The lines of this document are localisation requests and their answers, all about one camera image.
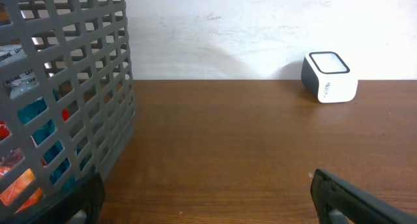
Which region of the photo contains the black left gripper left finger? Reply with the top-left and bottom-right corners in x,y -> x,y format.
9,173 -> 106,224

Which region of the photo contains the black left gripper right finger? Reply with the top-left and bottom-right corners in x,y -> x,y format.
310,169 -> 416,224

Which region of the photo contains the red skittles candy bag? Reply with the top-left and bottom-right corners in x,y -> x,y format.
0,109 -> 71,214

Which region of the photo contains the blue mouthwash bottle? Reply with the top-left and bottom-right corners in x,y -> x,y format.
18,97 -> 70,184

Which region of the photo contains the white barcode scanner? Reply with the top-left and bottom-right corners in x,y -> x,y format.
301,51 -> 358,104

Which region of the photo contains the grey plastic mesh basket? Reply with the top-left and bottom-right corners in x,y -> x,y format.
1,0 -> 136,219

